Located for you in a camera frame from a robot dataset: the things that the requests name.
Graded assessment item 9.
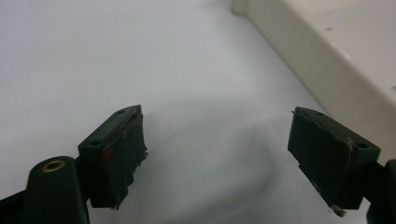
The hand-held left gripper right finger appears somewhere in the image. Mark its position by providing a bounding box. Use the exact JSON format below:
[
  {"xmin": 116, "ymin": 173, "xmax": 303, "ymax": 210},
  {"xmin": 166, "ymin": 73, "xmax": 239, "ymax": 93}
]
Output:
[{"xmin": 287, "ymin": 106, "xmax": 382, "ymax": 217}]

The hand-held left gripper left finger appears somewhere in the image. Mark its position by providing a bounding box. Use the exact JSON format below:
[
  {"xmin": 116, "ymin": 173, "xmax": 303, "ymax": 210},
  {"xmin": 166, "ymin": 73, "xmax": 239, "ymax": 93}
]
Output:
[{"xmin": 77, "ymin": 105, "xmax": 149, "ymax": 211}]

